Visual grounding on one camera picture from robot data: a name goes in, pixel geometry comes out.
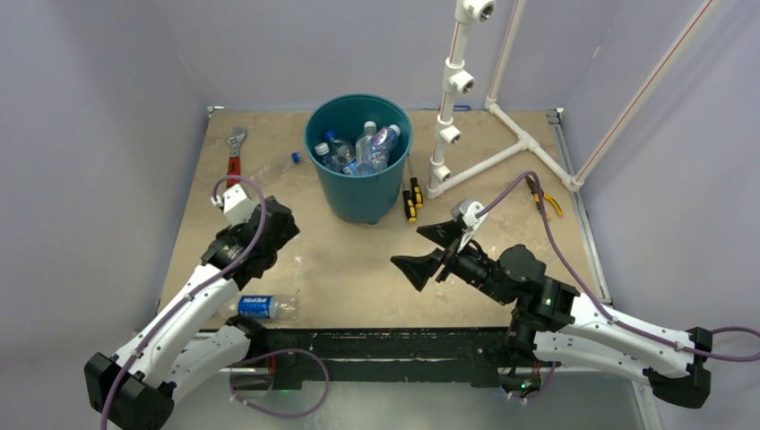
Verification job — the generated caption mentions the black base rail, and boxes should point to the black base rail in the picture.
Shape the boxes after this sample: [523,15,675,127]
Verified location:
[243,327,535,390]

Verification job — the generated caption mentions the left yellow-black screwdriver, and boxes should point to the left yellow-black screwdriver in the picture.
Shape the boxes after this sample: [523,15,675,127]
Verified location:
[402,181,417,222]

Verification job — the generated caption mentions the white PVC pipe stand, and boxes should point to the white PVC pipe stand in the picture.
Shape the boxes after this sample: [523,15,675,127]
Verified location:
[426,0,496,199]

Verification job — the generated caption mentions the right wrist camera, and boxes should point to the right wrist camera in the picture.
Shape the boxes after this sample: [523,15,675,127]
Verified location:
[451,198,487,252]

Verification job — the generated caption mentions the clear bottle light-blue cap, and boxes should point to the clear bottle light-blue cap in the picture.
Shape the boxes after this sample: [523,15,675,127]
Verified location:
[314,142,341,173]

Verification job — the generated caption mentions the teal plastic bin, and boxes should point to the teal plastic bin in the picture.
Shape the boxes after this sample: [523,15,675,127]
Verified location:
[304,94,412,224]

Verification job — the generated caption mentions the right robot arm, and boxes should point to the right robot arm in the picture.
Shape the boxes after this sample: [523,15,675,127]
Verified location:
[391,220,713,409]

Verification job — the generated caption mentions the red handled adjustable wrench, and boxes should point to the red handled adjustable wrench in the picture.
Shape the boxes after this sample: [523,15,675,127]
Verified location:
[225,126,247,176]

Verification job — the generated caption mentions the right yellow-black screwdriver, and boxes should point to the right yellow-black screwdriver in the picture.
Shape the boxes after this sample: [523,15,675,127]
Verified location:
[407,156,424,209]

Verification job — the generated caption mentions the clear bottle blue-orange label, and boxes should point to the clear bottle blue-orange label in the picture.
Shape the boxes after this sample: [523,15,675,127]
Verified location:
[355,121,377,176]

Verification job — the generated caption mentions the small clear bottle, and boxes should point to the small clear bottle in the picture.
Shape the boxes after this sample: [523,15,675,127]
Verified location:
[365,125,401,173]

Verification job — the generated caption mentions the clear bottle white cap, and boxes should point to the clear bottle white cap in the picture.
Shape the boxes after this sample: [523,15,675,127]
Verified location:
[250,157,300,189]

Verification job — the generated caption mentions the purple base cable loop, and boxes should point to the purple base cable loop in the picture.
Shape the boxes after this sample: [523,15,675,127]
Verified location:
[228,348,331,421]

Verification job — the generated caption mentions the Pepsi bottle blue cap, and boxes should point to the Pepsi bottle blue cap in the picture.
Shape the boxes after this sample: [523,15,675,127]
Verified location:
[323,130,356,176]

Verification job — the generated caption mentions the yellow-black screwdriver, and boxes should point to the yellow-black screwdriver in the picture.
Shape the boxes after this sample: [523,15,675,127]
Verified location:
[402,181,417,222]
[407,156,424,209]

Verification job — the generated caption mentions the yellow handled pliers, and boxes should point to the yellow handled pliers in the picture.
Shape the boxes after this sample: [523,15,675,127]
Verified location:
[525,176,564,217]

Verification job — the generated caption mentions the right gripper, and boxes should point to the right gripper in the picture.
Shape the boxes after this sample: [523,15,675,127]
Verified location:
[391,218,510,305]

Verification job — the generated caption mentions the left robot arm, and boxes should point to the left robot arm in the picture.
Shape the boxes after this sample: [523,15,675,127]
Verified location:
[84,196,299,429]

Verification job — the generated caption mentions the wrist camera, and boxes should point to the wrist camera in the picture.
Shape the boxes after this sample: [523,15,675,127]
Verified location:
[212,184,255,226]
[451,198,487,252]

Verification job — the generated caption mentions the white pipe on wall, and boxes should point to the white pipe on wall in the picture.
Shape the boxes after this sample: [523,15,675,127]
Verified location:
[440,1,583,195]

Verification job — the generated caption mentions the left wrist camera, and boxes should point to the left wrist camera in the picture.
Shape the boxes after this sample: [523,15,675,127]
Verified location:
[212,184,255,226]

